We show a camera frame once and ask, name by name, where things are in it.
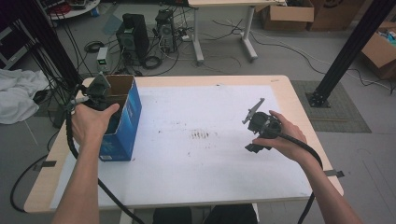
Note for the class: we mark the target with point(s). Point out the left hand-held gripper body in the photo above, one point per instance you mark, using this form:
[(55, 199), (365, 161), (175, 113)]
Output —
[(98, 93)]

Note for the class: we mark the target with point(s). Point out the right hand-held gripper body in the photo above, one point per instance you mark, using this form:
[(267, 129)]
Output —
[(264, 124)]

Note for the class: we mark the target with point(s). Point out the blue cardboard box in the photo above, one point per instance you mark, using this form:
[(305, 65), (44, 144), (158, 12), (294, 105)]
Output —
[(124, 130)]

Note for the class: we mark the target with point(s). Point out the person's right hand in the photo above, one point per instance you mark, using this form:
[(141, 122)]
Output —
[(286, 143)]

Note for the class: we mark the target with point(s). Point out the person's left hand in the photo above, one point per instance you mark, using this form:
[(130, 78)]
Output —
[(90, 124)]

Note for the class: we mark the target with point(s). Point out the small white device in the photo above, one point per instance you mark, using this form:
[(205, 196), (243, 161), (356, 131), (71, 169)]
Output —
[(102, 59)]

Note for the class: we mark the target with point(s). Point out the white table mat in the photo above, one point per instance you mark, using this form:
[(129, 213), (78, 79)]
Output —
[(193, 161)]

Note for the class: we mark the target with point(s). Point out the black computer tower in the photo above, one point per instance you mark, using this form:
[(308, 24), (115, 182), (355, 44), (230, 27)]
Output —
[(134, 32)]

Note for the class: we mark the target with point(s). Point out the grey tape strip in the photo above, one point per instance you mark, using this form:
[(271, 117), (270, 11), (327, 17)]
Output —
[(336, 173), (45, 165)]

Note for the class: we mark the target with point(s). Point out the grey floor mat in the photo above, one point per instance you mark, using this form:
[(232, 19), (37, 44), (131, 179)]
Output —
[(342, 112)]

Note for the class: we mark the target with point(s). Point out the white cloth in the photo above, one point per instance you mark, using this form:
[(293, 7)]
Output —
[(18, 96)]

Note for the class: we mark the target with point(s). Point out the person's dark trousers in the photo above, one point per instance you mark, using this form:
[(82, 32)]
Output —
[(202, 214)]

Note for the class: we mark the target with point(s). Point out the round white table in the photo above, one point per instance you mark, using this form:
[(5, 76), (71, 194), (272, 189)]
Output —
[(77, 11)]

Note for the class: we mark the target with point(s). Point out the grey open computer tower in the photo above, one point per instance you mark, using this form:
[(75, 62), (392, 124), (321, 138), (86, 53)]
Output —
[(165, 29)]

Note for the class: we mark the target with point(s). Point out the white-legged desk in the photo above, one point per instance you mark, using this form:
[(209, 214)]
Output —
[(246, 28)]

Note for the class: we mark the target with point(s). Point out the white power strip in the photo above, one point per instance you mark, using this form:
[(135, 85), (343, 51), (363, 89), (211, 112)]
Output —
[(185, 38)]

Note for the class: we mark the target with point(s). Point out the flat brown cardboard box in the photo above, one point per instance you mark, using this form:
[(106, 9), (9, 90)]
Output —
[(288, 15)]

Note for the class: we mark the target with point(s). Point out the black metal stand with foot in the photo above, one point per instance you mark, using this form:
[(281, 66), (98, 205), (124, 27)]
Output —
[(351, 46)]

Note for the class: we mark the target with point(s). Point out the tall brown cardboard box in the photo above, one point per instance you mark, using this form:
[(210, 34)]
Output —
[(336, 14)]

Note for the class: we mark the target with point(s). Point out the open cardboard box with contents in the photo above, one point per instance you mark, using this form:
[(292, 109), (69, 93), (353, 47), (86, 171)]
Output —
[(379, 53)]

